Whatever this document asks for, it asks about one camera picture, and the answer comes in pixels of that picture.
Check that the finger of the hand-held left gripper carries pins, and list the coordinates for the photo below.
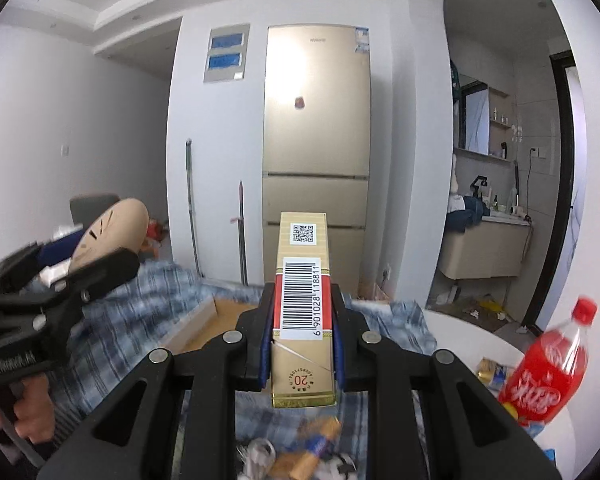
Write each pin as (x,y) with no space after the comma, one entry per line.
(100,270)
(15,270)

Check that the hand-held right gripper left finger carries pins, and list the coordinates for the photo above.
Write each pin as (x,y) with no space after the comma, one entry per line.
(266,355)

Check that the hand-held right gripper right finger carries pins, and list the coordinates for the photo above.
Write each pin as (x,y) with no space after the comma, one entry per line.
(336,352)

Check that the beige round pad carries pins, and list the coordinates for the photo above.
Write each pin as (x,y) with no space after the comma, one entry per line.
(115,230)

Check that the cardboard box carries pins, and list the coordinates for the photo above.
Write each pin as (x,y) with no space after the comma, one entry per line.
(220,316)

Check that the gold red cigarette carton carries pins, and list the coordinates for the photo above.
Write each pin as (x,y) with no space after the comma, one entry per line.
(302,240)

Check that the person's left hand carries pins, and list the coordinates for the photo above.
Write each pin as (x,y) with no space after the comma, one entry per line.
(35,410)

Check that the navy blue cloth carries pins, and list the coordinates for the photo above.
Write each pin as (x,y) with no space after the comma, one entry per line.
(55,255)

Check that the blue plaid cloth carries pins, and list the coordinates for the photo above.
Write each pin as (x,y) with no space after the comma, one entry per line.
(145,300)

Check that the grey chair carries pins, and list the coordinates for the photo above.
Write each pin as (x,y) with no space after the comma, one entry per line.
(87,207)

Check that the red toy pile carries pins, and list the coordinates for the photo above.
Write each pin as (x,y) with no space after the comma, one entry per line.
(154,231)

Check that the orange blue snack packet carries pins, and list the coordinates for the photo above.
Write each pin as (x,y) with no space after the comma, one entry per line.
(320,435)

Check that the white crumpled wrapper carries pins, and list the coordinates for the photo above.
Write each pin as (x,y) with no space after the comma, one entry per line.
(257,455)

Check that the silver mop pole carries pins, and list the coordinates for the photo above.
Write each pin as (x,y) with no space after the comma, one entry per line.
(190,195)

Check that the dark pole with hook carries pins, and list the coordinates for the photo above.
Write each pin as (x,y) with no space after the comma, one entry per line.
(241,240)

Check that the yellow snack packet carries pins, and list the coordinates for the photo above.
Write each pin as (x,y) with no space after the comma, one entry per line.
(492,372)

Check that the beige bathroom vanity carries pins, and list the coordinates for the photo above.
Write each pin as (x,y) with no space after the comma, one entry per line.
(485,250)

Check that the blue clothes pile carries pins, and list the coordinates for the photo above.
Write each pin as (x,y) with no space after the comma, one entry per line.
(462,217)

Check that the beige refrigerator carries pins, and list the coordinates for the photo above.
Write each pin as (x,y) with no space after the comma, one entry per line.
(315,150)

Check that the red soda bottle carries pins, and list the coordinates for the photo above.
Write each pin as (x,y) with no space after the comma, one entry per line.
(545,370)

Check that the black faucet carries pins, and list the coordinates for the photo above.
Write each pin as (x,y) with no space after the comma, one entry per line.
(478,184)

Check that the red fridge magnet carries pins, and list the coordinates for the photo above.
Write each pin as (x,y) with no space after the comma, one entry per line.
(298,102)

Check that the bathroom mirror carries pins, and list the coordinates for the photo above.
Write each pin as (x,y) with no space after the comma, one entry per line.
(475,115)

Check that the white wall socket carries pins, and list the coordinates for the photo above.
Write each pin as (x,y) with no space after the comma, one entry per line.
(386,274)

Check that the wall control panel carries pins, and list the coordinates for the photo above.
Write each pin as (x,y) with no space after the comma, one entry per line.
(226,62)

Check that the black door frame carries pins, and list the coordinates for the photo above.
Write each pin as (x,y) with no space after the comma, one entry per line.
(561,60)

